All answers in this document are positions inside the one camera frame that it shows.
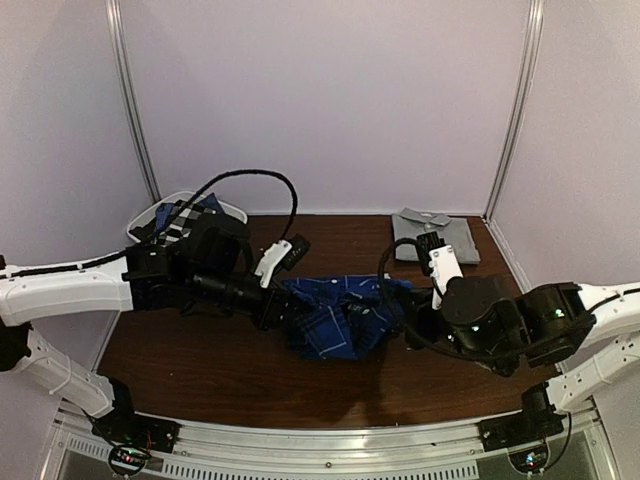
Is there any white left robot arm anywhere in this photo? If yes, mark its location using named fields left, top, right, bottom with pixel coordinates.
left=1, top=214, right=310, bottom=444

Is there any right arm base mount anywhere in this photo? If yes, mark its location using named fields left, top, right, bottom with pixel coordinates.
left=477, top=382, right=573, bottom=477

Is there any black white checked shirt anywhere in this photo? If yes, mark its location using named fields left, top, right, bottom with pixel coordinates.
left=152, top=198, right=224, bottom=245

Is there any folded grey shirt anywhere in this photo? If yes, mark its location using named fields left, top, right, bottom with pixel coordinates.
left=391, top=208, right=481, bottom=265

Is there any aluminium corner post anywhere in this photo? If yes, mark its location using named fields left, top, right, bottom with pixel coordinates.
left=105, top=0, right=161, bottom=203
left=483, top=0, right=545, bottom=223

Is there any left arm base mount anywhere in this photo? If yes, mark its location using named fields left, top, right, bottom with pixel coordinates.
left=85, top=379, right=180, bottom=478

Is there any left aluminium corner post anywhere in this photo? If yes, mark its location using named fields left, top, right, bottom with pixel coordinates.
left=105, top=0, right=161, bottom=203

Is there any aluminium front rail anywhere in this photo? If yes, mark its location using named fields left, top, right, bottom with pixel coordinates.
left=49, top=397, right=616, bottom=480

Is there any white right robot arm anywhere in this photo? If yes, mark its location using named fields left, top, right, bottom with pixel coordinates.
left=392, top=276, right=639, bottom=415

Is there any right aluminium corner post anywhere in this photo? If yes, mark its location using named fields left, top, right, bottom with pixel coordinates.
left=483, top=0, right=545, bottom=223

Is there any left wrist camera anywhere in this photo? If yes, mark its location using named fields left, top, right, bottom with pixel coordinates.
left=254, top=234, right=311, bottom=289

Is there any blue plaid long sleeve shirt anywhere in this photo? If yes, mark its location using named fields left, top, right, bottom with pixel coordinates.
left=283, top=275, right=397, bottom=360

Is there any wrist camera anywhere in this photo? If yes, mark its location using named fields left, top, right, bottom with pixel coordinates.
left=254, top=234, right=311, bottom=289
left=416, top=232, right=463, bottom=310

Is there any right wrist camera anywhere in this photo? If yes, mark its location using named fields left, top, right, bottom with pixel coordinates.
left=416, top=232, right=463, bottom=310

